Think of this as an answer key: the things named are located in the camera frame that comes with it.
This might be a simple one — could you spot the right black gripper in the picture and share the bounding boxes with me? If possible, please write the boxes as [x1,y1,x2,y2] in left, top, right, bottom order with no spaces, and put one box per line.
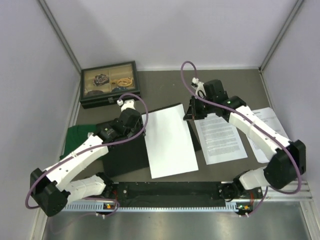
[183,95,216,121]

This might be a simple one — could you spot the printed text paper sheet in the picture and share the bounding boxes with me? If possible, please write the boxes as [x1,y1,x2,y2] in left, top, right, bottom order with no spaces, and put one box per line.
[194,114,248,165]

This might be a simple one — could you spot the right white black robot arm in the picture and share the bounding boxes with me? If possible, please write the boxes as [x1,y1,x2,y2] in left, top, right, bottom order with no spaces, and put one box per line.
[183,77,306,198]

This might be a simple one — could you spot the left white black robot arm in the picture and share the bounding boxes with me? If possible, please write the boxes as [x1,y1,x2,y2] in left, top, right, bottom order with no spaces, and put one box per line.
[26,99,148,217]

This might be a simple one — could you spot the dark green glass-lid box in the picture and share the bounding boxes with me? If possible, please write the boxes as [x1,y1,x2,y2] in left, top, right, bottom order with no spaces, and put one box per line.
[79,61,141,109]

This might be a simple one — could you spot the green folded t-shirt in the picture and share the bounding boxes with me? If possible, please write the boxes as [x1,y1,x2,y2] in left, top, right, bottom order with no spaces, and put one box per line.
[59,124,100,160]

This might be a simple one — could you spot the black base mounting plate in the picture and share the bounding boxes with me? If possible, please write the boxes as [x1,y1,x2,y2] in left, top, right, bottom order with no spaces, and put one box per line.
[84,181,265,204]

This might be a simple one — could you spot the printed white paper sheets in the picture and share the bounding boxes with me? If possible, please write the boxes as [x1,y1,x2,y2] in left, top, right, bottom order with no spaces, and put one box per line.
[247,107,288,164]

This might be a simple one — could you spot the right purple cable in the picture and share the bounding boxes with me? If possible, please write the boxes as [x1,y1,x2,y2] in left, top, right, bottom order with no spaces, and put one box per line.
[180,60,303,218]

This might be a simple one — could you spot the purple cable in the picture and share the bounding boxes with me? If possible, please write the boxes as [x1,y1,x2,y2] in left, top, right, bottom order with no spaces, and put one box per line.
[25,93,150,218]
[180,60,303,218]

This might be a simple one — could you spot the grey slotted cable duct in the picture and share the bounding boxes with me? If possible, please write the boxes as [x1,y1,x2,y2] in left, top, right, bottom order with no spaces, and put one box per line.
[62,201,251,213]

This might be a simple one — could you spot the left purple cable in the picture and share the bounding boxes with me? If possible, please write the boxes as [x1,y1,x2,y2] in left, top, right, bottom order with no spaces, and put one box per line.
[25,93,150,218]

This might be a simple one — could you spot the aluminium rail frame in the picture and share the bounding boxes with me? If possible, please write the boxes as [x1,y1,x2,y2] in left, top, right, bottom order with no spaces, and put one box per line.
[59,180,315,204]

